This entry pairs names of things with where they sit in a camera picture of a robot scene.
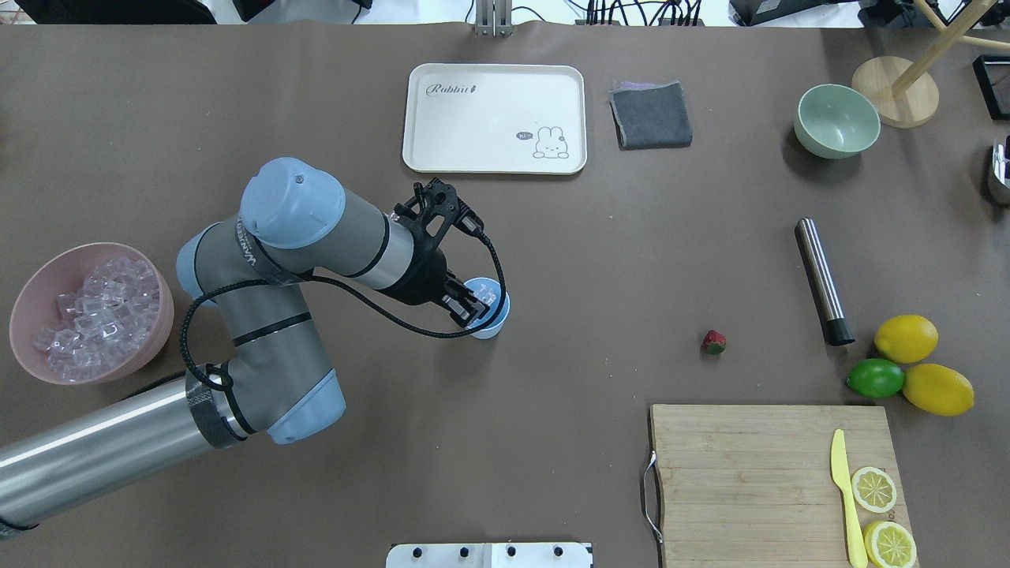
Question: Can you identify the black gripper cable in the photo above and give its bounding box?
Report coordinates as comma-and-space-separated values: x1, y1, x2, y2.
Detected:
180, 207, 507, 394

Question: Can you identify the clear ice cubes pile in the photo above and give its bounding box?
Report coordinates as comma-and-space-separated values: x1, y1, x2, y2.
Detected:
32, 256, 161, 383

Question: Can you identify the pink bowl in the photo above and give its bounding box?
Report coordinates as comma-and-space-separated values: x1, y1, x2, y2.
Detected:
8, 242, 174, 385

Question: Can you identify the yellow plastic knife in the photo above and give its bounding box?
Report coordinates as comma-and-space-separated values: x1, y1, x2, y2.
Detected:
829, 429, 869, 567

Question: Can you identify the light blue cup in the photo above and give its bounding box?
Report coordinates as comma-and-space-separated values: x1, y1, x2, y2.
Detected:
466, 279, 510, 339

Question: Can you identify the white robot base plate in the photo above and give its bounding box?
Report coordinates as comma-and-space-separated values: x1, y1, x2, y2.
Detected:
385, 540, 594, 567

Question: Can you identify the upper lemon slice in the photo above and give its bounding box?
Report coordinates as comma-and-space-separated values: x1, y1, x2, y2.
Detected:
851, 466, 898, 514

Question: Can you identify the steel muddler black tip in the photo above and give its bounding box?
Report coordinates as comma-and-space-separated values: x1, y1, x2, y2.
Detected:
794, 217, 855, 346

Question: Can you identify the lower lemon slice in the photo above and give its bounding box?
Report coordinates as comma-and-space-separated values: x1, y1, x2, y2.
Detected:
863, 520, 918, 567

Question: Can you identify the red strawberry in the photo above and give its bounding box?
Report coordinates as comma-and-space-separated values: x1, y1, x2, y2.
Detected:
701, 328, 728, 355

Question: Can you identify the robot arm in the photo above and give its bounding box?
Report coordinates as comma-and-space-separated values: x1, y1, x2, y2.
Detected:
1, 157, 500, 540

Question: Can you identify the lower yellow lemon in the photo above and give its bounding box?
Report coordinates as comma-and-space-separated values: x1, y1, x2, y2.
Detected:
902, 364, 974, 417

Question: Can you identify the wooden cutting board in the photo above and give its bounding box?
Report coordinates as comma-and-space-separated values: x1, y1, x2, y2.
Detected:
649, 404, 900, 567

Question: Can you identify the clear ice cube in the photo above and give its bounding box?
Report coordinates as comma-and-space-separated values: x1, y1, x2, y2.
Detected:
470, 281, 500, 314

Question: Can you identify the yellow lemon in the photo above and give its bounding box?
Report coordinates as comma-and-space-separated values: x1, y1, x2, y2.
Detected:
873, 314, 939, 364
902, 364, 974, 417

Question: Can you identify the wooden cup tree stand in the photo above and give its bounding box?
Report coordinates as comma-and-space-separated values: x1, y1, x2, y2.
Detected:
851, 1, 1009, 129

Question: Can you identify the aluminium frame post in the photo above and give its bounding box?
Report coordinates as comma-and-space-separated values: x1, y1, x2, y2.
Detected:
473, 0, 514, 37

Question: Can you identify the grey folded cloth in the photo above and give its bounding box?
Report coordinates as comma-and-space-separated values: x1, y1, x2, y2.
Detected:
608, 80, 694, 150

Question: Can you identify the green lime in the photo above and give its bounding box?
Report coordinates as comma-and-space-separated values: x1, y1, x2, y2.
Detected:
845, 358, 906, 399

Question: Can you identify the green bowl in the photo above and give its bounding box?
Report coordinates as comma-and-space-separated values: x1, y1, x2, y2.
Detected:
793, 84, 881, 159

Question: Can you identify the lemon slice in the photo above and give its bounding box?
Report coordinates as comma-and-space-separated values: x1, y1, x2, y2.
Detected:
851, 466, 898, 514
863, 520, 918, 567

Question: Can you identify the cream rabbit tray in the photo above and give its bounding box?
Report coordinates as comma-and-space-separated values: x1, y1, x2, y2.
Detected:
402, 62, 588, 175

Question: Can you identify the black picture frame tray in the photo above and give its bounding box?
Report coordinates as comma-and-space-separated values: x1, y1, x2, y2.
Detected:
971, 54, 1009, 120

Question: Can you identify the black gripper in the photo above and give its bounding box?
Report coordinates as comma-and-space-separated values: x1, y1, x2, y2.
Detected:
381, 177, 492, 327

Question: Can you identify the upper yellow lemon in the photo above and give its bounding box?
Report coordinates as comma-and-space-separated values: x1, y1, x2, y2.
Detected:
873, 314, 939, 364

